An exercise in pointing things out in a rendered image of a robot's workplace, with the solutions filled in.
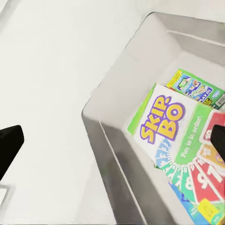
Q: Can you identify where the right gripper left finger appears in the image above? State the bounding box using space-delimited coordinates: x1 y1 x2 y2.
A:
0 125 24 181

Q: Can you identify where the board game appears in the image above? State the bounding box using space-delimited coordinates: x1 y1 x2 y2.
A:
169 180 210 225
126 83 225 225
144 68 225 169

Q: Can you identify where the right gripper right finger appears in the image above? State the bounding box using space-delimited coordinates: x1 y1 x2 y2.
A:
210 124 225 162

